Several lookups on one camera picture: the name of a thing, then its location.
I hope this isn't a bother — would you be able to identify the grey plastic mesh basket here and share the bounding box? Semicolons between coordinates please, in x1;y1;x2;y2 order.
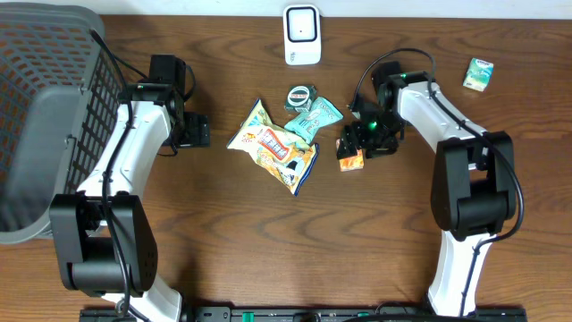
1;2;122;244

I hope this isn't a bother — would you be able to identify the white barcode scanner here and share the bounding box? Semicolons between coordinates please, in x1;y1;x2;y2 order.
282;4;322;65

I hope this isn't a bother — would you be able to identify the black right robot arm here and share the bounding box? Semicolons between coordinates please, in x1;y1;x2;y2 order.
337;63;517;318

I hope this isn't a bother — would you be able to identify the round green label snack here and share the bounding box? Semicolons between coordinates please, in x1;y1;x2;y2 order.
284;85;316;113

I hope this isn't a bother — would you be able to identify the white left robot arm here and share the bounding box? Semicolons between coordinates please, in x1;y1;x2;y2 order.
49;83;210;321

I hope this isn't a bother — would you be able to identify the green tissue pack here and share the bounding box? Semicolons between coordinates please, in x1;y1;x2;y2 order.
463;58;494;92

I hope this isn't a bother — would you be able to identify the yellow snack bag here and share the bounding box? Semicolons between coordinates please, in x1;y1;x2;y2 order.
227;98;320;196

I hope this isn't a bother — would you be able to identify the teal snack pouch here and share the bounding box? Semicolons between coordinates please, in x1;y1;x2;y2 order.
284;97;343;144

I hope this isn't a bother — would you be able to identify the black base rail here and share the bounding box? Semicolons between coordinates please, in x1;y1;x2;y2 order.
78;303;528;322

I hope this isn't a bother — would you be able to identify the orange tissue pack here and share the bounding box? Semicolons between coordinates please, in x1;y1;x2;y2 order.
336;139;365;172

